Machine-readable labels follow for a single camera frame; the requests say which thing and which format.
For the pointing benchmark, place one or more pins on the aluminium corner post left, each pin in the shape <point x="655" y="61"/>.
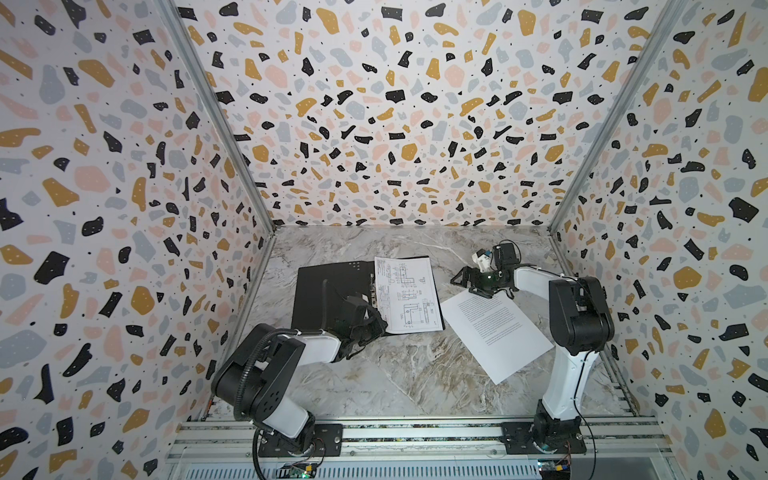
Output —
<point x="181" y="40"/>

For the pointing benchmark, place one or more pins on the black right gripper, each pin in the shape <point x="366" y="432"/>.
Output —
<point x="474" y="279"/>

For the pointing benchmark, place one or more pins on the white drawing paper sheet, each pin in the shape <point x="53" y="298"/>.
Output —
<point x="406" y="295"/>

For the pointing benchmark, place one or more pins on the white text paper sheet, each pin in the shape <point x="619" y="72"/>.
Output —
<point x="501" y="338"/>

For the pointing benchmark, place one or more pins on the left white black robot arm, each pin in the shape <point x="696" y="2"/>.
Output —
<point x="255" y="378"/>

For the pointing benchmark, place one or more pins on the aluminium corner post right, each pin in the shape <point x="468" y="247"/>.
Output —
<point x="668" y="17"/>

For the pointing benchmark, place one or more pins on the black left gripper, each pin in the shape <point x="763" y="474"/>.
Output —
<point x="377" y="329"/>

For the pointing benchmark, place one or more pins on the right circuit board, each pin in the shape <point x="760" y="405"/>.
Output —
<point x="554" y="470"/>

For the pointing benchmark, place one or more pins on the aluminium corner post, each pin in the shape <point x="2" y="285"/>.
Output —
<point x="668" y="17"/>
<point x="181" y="40"/>

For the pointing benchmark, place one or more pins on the left green circuit board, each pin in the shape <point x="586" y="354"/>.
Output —
<point x="298" y="471"/>

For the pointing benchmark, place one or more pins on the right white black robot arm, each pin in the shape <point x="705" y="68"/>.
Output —
<point x="573" y="314"/>

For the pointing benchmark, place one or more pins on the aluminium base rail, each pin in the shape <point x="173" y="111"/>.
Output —
<point x="471" y="448"/>

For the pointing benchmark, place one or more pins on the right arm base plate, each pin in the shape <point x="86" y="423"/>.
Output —
<point x="543" y="437"/>

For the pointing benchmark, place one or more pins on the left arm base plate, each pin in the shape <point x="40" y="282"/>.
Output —
<point x="324" y="439"/>

